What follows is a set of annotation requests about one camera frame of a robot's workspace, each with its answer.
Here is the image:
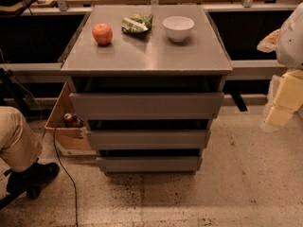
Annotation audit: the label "red apple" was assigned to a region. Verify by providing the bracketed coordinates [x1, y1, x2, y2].
[92, 24, 113, 45]

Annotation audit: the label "white bowl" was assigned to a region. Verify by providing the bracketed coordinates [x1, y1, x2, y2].
[163, 16, 195, 42]

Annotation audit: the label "grey top drawer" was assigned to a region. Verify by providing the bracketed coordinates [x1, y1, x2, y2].
[69, 93, 223, 120]

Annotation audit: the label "grey drawer cabinet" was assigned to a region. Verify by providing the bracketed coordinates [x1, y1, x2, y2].
[58, 5, 233, 176]

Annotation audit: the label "person leg beige trousers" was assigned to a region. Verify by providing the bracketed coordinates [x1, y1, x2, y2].
[0, 106, 43, 172]

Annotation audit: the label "red soda can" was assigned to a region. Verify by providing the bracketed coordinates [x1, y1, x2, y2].
[63, 113, 77, 128]

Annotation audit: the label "black chair base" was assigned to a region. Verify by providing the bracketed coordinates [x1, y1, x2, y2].
[0, 185, 41, 210]

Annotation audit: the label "grey metal frame rail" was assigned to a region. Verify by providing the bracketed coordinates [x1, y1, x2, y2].
[0, 60, 287, 83]

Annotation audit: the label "black shoe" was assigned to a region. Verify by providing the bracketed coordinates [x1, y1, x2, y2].
[7, 162, 60, 193]

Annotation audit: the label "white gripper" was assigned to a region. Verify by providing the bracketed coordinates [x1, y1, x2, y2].
[257, 29, 303, 132]

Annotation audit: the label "black floor cable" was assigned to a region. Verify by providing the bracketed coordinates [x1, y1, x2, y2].
[52, 125, 80, 227]

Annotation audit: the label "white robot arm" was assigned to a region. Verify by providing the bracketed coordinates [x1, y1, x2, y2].
[257, 3, 303, 132]

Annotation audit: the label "wooden box on floor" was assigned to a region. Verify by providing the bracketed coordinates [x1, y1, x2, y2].
[45, 82, 96, 156]

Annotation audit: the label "green chip bag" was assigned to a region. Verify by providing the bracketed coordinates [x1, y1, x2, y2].
[121, 13, 153, 34]

